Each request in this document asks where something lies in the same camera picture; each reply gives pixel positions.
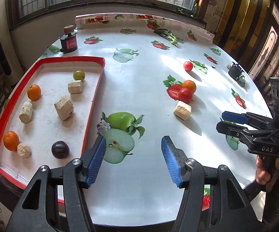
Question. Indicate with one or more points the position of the large beige cork chunk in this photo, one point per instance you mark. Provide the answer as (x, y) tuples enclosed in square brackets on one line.
[(64, 107)]

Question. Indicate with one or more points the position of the black binder clip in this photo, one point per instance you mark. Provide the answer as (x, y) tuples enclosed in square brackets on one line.
[(235, 71)]

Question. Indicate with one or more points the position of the beige cork cylinder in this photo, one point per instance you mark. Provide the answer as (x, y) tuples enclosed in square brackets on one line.
[(26, 112)]

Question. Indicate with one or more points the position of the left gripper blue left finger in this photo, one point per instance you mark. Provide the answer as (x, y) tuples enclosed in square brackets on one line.
[(37, 208)]

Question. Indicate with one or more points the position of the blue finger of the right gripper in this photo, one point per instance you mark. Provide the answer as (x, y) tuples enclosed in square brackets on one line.
[(240, 132), (236, 117)]

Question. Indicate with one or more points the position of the orange mandarin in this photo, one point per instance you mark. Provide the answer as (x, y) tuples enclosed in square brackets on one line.
[(34, 92), (189, 85), (11, 140)]

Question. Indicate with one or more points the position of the small round cork piece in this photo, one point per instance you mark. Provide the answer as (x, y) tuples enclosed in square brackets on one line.
[(23, 150)]

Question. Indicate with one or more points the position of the small red tomato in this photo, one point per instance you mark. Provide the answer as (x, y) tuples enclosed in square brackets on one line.
[(188, 66)]

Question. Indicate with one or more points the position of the red rimmed white tray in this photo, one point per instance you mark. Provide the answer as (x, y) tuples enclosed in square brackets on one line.
[(45, 128)]

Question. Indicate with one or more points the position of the dark purple plum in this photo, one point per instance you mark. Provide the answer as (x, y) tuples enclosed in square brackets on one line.
[(60, 149)]

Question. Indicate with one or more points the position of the dark jar with cork lid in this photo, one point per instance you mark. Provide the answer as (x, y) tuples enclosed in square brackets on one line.
[(68, 40)]

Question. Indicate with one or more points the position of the fruit print tablecloth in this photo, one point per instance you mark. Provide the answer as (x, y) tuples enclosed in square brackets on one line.
[(134, 106)]

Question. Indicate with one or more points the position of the yellow-green plum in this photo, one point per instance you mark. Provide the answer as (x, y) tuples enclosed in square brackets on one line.
[(79, 75)]

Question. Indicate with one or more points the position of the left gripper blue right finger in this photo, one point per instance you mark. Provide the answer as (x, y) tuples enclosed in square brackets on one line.
[(212, 199)]

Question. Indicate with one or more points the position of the small beige cork piece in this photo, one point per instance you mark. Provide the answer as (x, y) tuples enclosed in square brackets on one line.
[(75, 87)]

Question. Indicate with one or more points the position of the beige cork block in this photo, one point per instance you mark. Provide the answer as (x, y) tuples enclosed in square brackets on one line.
[(182, 110)]

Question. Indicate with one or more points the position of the large red tomato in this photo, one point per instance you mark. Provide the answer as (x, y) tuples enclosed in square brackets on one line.
[(185, 95)]

